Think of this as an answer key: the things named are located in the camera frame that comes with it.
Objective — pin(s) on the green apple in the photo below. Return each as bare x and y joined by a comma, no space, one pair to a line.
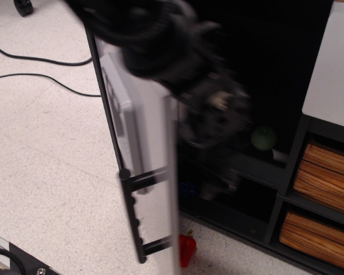
263,138

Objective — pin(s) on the upper woven storage basket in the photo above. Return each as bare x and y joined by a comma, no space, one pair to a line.
320,175

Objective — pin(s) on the grey water dispenser panel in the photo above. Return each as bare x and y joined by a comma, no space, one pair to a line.
127,113

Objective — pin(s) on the dark fridge cabinet body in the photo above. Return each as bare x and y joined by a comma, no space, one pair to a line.
270,48

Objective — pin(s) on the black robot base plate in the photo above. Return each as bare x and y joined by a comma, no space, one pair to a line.
31,264

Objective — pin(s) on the grey toy fridge door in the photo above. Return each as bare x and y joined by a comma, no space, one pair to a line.
156,206

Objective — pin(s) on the white countertop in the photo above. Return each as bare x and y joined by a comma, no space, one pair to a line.
325,95

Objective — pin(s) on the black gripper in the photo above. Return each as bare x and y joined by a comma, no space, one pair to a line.
214,167

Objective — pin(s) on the red bell pepper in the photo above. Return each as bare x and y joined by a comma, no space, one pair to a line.
187,246

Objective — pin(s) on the dark grey shelf unit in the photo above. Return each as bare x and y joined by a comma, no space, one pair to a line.
309,130

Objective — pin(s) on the woven storage basket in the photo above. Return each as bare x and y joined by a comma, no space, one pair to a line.
314,238
320,175

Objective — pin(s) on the black caster wheel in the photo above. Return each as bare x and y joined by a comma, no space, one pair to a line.
24,7

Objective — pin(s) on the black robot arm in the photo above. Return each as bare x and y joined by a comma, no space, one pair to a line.
161,41

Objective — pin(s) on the black bar door handle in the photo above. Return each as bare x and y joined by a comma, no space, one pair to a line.
131,184

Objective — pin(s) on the lower woven storage basket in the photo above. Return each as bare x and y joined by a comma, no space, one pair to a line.
314,238

